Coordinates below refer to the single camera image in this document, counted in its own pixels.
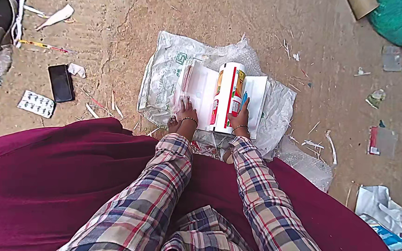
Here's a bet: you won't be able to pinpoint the silver blister pack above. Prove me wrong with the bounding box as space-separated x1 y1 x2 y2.
17 90 56 119

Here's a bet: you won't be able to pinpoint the white bubble wrap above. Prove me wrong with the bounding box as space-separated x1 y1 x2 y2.
204 33 266 76

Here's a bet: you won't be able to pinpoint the white sack with green print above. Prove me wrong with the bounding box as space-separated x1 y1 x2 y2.
137 31 297 162

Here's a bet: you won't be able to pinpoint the pile of thin scrap strips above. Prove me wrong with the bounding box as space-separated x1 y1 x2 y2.
191 140 225 161

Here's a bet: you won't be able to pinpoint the green and white wrapper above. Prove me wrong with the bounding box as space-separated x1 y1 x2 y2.
365 89 386 109

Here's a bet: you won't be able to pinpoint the translucent bubble wrap sheet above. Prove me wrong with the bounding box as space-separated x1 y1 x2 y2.
275 135 335 193

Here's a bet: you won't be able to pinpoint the curved white strip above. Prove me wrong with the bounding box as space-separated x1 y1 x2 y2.
325 130 338 165

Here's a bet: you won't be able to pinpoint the crumpled white paper scrap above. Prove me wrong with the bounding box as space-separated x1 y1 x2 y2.
68 63 87 79

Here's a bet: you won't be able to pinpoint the person's right hand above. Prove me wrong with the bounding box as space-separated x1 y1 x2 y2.
227 98 251 139

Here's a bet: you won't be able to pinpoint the black smartphone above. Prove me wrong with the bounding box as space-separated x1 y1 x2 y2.
48 64 75 103

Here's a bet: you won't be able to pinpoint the clear plastic piece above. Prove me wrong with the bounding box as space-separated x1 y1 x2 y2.
382 45 402 72

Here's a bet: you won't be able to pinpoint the white pointed plastic piece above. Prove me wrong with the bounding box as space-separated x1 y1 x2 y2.
36 4 75 31

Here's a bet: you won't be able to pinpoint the person's left forearm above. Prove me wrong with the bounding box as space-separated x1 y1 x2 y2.
57 126 198 251

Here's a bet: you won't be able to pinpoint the person's legs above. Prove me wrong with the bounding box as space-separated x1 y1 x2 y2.
0 116 391 251

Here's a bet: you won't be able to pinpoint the person's body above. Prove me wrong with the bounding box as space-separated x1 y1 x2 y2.
161 205 252 251

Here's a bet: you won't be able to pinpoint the teal sack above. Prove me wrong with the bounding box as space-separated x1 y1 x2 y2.
367 0 402 51

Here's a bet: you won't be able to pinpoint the stack of white sheets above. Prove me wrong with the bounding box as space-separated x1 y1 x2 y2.
173 59 271 140

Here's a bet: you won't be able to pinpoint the clear plastic with red edge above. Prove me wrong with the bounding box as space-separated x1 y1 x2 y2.
368 126 399 158

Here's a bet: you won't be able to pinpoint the printed plastic film roll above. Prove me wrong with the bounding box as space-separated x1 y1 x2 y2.
210 62 246 135

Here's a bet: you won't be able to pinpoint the long white plastic strip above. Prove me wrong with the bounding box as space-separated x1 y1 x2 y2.
11 0 26 49

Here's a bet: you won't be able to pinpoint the yellow red striped strip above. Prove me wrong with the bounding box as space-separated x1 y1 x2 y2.
17 39 78 54

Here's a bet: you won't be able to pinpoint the crumpled white plastic bag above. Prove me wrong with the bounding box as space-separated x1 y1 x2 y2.
355 185 402 235

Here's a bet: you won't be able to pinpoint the brown cardboard tube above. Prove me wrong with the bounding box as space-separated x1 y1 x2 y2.
348 0 380 20

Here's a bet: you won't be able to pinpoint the person's left hand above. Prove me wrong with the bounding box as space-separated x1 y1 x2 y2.
176 96 198 142

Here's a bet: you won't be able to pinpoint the blue and white packet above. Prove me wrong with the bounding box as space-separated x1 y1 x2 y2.
359 213 402 251

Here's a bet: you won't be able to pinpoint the person's right forearm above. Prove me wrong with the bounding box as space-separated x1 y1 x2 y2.
230 126 322 251

